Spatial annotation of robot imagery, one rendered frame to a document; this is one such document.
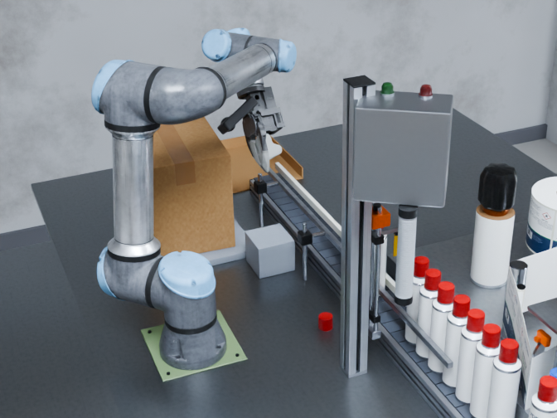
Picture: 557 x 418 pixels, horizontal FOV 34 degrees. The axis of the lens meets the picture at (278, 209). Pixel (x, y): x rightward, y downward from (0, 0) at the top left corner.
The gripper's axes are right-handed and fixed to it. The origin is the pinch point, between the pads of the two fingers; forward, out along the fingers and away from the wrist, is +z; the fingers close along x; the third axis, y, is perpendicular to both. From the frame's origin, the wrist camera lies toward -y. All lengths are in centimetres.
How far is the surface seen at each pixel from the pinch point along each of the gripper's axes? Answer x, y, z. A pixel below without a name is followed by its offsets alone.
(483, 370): -57, 5, 55
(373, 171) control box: -59, -8, 14
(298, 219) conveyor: 19.3, 16.1, 12.7
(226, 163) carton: 7.9, -5.8, -4.1
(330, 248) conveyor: 5.3, 15.3, 23.1
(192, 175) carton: 10.6, -14.4, -3.2
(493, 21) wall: 141, 218, -73
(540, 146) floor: 170, 252, -10
